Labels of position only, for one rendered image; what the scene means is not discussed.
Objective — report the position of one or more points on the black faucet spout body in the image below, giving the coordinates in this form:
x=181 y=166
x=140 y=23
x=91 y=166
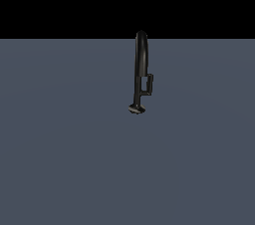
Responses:
x=140 y=56

